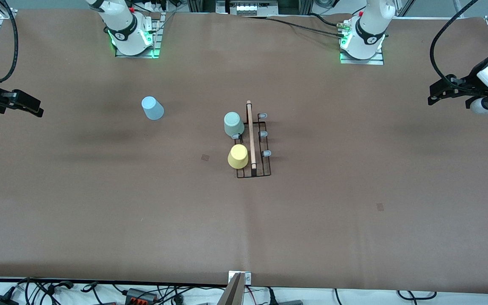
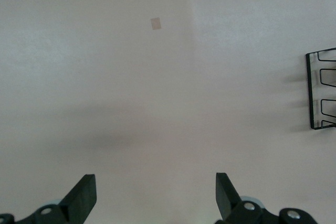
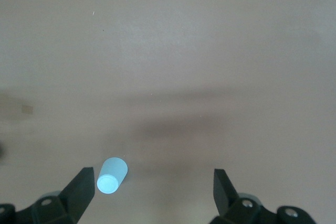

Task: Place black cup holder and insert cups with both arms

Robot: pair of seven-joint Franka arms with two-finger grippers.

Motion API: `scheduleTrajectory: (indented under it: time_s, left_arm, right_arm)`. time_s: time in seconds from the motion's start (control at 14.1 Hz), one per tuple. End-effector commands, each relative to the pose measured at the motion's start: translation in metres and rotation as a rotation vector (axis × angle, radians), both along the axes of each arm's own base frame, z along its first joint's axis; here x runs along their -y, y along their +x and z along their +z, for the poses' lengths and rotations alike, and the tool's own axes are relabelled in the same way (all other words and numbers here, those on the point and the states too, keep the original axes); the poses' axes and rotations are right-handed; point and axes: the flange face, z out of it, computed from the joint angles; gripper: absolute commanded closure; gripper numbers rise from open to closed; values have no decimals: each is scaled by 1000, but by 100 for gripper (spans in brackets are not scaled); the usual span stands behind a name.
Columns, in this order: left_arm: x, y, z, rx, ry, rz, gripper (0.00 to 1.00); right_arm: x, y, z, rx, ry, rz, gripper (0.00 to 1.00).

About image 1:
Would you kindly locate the yellow plastic cup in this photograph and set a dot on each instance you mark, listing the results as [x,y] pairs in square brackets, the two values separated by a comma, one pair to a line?
[238,156]

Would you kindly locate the light blue plastic cup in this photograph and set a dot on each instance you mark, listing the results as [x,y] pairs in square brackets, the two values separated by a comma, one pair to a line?
[153,109]

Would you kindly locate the flat grey box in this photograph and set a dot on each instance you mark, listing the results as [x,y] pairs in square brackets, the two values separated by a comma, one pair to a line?
[290,302]

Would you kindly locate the black plug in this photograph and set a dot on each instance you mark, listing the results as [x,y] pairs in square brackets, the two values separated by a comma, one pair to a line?
[271,296]

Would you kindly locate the white power strip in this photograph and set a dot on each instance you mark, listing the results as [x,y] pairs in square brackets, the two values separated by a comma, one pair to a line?
[155,6]

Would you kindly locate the white metal bracket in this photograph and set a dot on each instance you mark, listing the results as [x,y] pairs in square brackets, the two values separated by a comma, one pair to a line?
[247,278]

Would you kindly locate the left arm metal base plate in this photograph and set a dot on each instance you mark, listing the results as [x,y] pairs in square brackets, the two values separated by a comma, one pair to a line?
[375,61]

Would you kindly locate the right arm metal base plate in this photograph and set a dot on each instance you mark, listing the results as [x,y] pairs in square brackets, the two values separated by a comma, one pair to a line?
[156,42]

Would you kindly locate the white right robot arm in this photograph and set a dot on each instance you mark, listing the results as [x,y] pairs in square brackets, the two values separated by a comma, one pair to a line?
[121,21]

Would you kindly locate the black orange connector block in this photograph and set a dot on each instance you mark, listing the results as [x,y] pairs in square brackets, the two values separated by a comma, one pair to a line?
[141,295]

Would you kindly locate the grey camera stand post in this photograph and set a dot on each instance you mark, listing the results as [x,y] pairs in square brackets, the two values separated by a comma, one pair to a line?
[232,294]

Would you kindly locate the black power adapter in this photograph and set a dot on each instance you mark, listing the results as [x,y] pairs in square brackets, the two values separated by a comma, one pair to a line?
[0,300]

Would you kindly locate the brown table cover sheet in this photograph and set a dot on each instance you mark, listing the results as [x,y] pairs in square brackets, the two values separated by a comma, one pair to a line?
[244,228]

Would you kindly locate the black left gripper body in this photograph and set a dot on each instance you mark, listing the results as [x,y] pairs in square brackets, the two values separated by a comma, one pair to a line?
[471,84]

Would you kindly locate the mint green plastic cup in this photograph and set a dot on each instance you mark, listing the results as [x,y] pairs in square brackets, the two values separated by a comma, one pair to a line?
[233,125]

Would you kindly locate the grey socket box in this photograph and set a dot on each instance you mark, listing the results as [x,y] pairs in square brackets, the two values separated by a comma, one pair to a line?
[252,7]

